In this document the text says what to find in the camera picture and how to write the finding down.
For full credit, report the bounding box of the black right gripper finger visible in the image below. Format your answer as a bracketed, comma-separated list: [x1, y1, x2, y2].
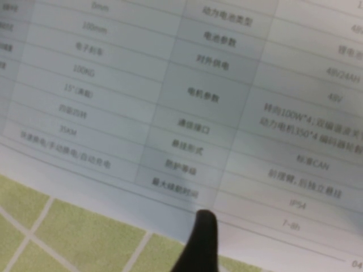
[170, 209, 218, 272]

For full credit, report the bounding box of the white manual book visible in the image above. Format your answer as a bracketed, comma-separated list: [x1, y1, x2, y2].
[0, 0, 363, 272]

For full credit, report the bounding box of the green checked tablecloth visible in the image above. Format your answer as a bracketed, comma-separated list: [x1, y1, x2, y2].
[0, 172, 264, 272]

